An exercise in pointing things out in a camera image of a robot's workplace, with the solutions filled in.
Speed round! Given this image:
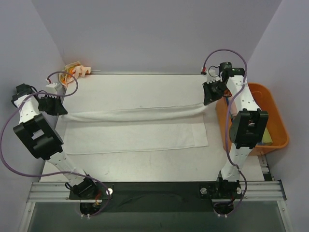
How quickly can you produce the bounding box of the white towel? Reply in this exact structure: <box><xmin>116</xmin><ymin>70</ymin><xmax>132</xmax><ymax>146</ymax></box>
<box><xmin>63</xmin><ymin>104</ymin><xmax>209</xmax><ymax>155</ymax></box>

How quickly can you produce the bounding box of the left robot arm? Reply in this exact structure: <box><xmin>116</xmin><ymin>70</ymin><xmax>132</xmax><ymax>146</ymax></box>
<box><xmin>12</xmin><ymin>84</ymin><xmax>98</xmax><ymax>199</ymax></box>

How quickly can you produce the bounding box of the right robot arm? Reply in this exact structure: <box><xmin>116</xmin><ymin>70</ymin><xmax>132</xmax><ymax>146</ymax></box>
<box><xmin>201</xmin><ymin>62</ymin><xmax>268</xmax><ymax>199</ymax></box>

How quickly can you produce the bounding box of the crumpled orange cloth pile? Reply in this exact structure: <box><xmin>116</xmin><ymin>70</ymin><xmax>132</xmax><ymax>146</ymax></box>
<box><xmin>58</xmin><ymin>61</ymin><xmax>91</xmax><ymax>88</ymax></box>

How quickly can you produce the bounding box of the orange plastic basket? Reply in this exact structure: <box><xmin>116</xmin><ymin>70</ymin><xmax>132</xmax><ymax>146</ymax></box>
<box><xmin>215</xmin><ymin>83</ymin><xmax>289</xmax><ymax>156</ymax></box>

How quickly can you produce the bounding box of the green rolled towel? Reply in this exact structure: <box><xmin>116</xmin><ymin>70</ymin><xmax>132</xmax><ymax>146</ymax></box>
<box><xmin>262</xmin><ymin>128</ymin><xmax>273</xmax><ymax>145</ymax></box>

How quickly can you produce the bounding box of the black base mat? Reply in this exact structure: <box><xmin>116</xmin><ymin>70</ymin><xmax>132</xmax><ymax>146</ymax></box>
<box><xmin>69</xmin><ymin>181</ymin><xmax>243</xmax><ymax>213</ymax></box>

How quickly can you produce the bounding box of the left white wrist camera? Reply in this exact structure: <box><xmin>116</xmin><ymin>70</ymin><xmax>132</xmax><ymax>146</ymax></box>
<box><xmin>45</xmin><ymin>82</ymin><xmax>62</xmax><ymax>97</ymax></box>

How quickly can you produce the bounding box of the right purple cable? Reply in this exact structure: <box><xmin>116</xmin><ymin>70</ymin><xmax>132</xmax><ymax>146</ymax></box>
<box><xmin>201</xmin><ymin>49</ymin><xmax>250</xmax><ymax>216</ymax></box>

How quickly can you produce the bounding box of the purple cable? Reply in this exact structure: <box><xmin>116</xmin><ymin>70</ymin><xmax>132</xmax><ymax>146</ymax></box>
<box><xmin>201</xmin><ymin>49</ymin><xmax>250</xmax><ymax>216</ymax></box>
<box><xmin>0</xmin><ymin>72</ymin><xmax>113</xmax><ymax>217</ymax></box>

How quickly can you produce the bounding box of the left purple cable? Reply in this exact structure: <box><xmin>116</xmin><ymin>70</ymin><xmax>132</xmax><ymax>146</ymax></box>
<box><xmin>0</xmin><ymin>72</ymin><xmax>113</xmax><ymax>217</ymax></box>

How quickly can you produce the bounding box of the aluminium frame rail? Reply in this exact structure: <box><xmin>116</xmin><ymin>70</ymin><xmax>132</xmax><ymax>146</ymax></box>
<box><xmin>28</xmin><ymin>181</ymin><xmax>286</xmax><ymax>203</ymax></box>

